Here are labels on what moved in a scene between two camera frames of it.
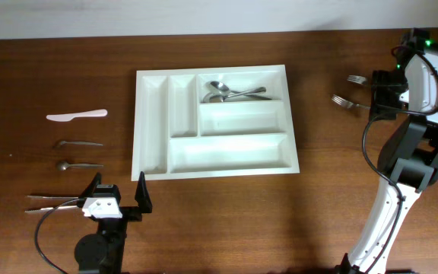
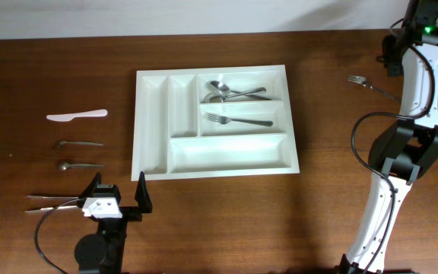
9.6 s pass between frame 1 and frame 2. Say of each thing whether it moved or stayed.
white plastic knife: stayed
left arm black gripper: stayed
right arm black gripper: moved
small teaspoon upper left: stayed
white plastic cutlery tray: stayed
